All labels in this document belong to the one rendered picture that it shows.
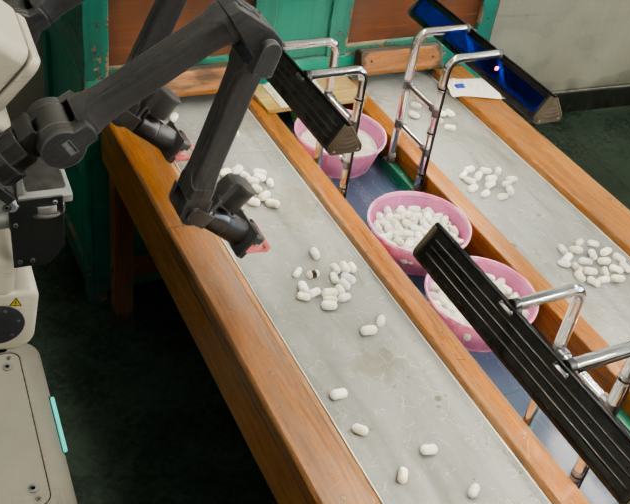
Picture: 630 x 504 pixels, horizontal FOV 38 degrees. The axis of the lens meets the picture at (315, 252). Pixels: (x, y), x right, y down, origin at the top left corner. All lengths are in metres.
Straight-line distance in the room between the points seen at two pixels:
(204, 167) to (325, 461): 0.59
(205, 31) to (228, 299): 0.66
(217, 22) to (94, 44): 1.02
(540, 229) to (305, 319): 0.75
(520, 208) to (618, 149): 2.08
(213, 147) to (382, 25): 1.29
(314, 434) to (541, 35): 2.98
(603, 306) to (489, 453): 0.59
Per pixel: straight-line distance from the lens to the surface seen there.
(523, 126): 2.83
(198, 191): 1.74
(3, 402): 2.43
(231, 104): 1.65
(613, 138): 4.62
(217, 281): 2.01
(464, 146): 2.70
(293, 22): 2.73
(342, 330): 1.97
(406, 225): 2.32
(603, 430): 1.44
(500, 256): 2.26
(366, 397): 1.84
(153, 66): 1.54
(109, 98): 1.55
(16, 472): 2.28
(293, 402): 1.77
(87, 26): 2.50
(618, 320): 2.23
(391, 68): 2.89
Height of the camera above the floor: 2.08
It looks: 38 degrees down
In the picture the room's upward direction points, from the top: 10 degrees clockwise
